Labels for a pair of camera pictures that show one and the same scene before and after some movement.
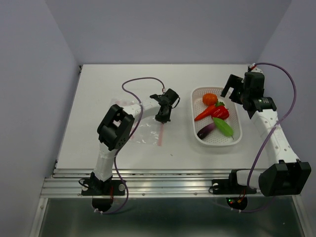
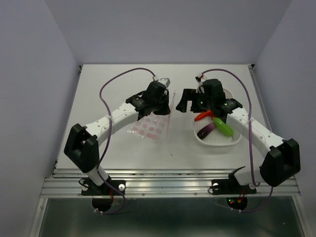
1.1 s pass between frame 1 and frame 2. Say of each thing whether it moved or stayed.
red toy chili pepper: stayed
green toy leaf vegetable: stayed
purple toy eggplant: stayed
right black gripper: moved
